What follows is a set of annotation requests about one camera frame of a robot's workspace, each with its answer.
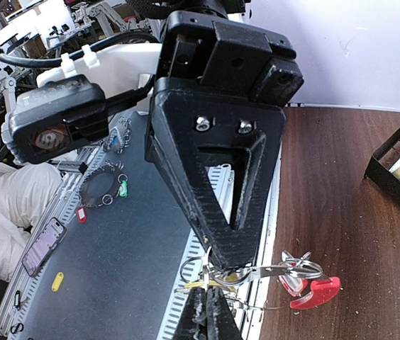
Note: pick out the red key tag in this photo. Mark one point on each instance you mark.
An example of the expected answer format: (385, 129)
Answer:
(294, 286)

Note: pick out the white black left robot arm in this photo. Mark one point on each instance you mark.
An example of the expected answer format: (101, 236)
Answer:
(214, 89)

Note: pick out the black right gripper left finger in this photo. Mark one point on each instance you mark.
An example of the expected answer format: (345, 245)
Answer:
(192, 322)

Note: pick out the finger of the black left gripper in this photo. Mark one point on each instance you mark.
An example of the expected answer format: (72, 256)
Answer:
(217, 153)

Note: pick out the seated person in beige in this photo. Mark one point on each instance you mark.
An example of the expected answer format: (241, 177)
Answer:
(24, 195)

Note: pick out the spare yellow key tag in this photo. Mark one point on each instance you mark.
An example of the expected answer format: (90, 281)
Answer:
(57, 282)

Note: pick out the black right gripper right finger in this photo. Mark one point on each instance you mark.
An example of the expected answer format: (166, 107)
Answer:
(220, 323)

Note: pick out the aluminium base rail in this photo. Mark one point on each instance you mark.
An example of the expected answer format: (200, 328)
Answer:
(132, 237)

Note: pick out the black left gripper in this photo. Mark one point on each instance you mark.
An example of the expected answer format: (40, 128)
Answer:
(231, 56)

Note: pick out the smartphone on grey table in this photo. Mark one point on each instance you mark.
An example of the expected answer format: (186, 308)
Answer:
(43, 246)

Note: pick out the spare key ring holder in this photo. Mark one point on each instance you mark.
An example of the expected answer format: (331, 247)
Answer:
(101, 187)

